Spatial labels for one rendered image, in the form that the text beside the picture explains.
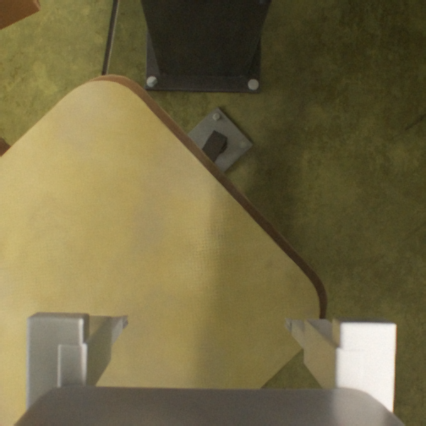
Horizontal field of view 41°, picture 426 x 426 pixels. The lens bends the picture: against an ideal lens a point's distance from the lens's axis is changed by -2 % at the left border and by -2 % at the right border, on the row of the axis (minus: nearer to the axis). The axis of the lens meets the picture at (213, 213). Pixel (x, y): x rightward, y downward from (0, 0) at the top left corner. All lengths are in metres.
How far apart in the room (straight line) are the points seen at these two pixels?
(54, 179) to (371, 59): 0.86
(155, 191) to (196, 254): 0.08
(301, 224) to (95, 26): 0.60
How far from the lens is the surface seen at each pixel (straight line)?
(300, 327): 0.16
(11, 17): 0.53
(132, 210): 0.58
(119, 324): 0.17
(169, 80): 1.22
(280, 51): 1.26
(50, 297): 0.60
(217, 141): 1.15
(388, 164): 1.27
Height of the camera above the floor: 1.19
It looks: 88 degrees down
